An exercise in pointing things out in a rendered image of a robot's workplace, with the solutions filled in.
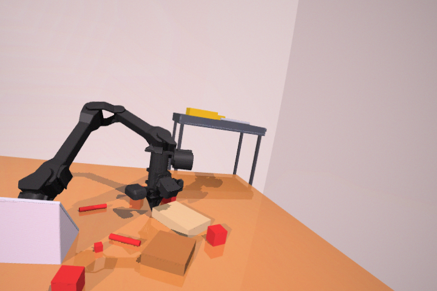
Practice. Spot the red cylinder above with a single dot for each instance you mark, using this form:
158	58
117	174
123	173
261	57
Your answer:
100	206
124	239

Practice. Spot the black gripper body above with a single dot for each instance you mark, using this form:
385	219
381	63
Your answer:
136	191

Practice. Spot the orange square block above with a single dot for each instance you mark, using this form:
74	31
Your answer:
169	252

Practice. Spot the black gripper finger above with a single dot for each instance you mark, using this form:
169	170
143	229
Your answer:
152	201
158	200

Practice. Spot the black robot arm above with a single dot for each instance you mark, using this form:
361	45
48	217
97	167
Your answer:
54	175

